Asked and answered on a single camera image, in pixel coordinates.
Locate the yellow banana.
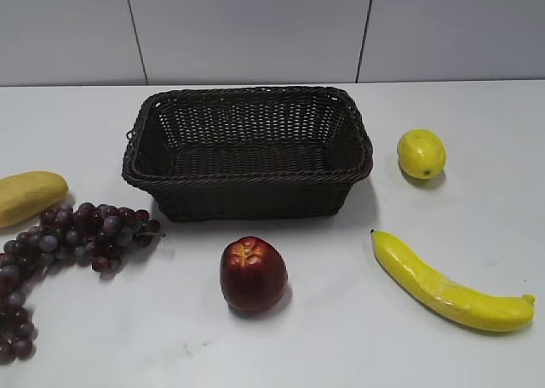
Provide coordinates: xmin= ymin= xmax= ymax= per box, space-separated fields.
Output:
xmin=370 ymin=230 xmax=536 ymax=333

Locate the black woven basket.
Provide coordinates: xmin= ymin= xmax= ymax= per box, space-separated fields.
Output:
xmin=122 ymin=86 xmax=373 ymax=222

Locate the red apple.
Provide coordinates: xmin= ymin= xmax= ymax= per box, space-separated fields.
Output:
xmin=220 ymin=237 xmax=288 ymax=312

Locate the yellow lemon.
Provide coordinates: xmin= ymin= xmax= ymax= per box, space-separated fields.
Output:
xmin=397 ymin=129 xmax=446 ymax=180

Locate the purple grape bunch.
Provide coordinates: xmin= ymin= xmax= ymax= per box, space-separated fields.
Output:
xmin=1 ymin=203 xmax=164 ymax=365

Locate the yellow mango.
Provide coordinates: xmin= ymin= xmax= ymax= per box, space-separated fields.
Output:
xmin=1 ymin=171 xmax=69 ymax=228

